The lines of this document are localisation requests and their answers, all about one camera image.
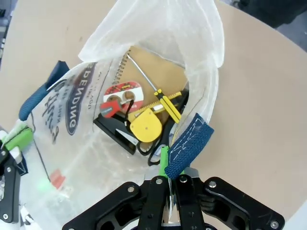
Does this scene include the person in black clothes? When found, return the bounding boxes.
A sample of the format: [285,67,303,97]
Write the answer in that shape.
[239,0,307,29]

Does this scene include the brown spiral notebook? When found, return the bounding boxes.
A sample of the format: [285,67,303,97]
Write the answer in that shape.
[111,45,190,125]

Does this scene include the black handled scissors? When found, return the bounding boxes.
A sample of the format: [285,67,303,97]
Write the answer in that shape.
[136,119,174,167]

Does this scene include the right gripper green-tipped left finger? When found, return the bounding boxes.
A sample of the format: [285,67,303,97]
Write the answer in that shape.
[62,145,170,230]

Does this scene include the black rectangular box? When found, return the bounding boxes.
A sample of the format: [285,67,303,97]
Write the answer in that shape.
[93,115,139,155]

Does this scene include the yellow tape measure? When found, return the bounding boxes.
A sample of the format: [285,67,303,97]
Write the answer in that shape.
[124,98,163,144]

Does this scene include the right gripper grey-tipped right finger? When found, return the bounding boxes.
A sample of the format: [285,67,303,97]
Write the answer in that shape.
[176,167,286,230]

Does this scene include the yellow black screwdriver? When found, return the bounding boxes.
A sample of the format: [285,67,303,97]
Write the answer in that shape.
[126,53,182,124]

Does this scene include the yellow black utility knife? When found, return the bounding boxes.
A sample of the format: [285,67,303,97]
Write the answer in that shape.
[139,90,189,114]

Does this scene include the white plastic bag navy handles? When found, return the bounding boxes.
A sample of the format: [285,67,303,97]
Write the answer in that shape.
[0,0,227,230]

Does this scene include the red white blister pack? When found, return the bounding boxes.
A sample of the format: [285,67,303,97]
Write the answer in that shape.
[103,80,145,113]

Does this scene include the grey-tipped finger of the left gripper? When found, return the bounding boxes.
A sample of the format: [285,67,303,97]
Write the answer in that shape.
[0,147,23,224]

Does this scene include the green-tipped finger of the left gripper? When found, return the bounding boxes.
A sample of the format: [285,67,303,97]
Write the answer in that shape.
[3,127,34,151]

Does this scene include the red grey box cutter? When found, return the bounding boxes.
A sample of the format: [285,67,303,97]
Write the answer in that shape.
[100,100,122,119]

